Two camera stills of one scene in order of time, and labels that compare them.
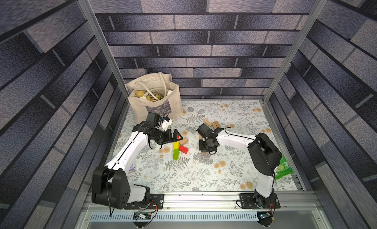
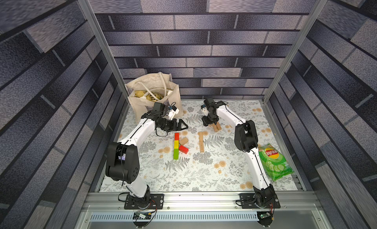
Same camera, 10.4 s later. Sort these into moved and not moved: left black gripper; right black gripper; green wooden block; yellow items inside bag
Moved: right black gripper; left black gripper
Not moved: yellow items inside bag; green wooden block
